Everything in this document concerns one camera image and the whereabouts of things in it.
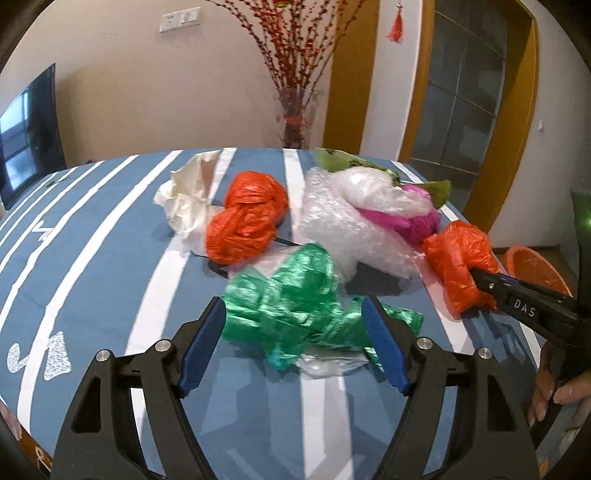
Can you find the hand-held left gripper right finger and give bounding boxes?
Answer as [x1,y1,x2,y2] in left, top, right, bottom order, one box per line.
[361,295,541,480]

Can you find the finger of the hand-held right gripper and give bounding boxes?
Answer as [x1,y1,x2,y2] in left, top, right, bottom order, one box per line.
[471,269,523,304]

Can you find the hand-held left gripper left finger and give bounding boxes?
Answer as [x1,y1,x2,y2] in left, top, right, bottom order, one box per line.
[50,296,228,480]

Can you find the orange plastic bin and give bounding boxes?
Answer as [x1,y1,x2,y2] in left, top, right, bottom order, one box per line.
[503,246,573,296]

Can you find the small orange plastic bag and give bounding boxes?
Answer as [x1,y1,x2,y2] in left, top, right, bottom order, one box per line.
[422,220,504,319]

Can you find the shiny green plastic bag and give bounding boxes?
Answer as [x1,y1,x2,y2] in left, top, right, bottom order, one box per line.
[223,242,424,372]

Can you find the light green paw-print bag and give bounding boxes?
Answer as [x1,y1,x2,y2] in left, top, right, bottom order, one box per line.
[315,148,451,208]

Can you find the person's right hand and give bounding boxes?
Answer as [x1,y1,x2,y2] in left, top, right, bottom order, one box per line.
[527,346,591,431]

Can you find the clear plastic film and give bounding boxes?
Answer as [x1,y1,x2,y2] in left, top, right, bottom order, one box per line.
[295,353,365,377]

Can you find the pink plastic bag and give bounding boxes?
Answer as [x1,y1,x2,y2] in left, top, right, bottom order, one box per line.
[353,185,439,245]

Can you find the dark green object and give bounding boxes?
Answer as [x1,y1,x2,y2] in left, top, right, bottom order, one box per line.
[571,187,591,296]

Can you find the large orange plastic bag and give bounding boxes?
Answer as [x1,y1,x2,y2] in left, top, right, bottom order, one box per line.
[205,171,289,265]

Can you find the clear bubble wrap sheet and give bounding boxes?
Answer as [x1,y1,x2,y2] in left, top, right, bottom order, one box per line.
[298,167,423,280]

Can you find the blue striped tablecloth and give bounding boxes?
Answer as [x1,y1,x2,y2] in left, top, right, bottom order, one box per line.
[0,147,546,480]

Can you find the white crumpled plastic bag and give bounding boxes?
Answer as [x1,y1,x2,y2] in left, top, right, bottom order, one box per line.
[153,151,227,252]

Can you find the translucent white plastic bag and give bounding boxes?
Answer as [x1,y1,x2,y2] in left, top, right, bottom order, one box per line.
[335,168,432,217]

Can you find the glass panel door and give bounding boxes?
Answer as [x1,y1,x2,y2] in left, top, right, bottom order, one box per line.
[409,9,522,174]

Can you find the yellow wooden door jamb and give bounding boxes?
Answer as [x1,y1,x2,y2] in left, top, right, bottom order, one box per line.
[323,0,380,154]

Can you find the flat screen television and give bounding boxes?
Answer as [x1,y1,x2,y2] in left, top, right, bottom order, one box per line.
[0,63,68,210]

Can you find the red hanging tassel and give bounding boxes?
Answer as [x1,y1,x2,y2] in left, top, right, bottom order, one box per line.
[387,2,407,44]

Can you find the red berry branches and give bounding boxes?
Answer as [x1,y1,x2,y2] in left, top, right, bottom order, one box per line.
[208,0,365,93]

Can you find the yellow wooden door frame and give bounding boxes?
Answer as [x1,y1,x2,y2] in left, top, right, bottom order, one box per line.
[399,0,541,232]

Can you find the white wall switch plate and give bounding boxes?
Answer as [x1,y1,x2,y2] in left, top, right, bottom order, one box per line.
[159,9,200,33]

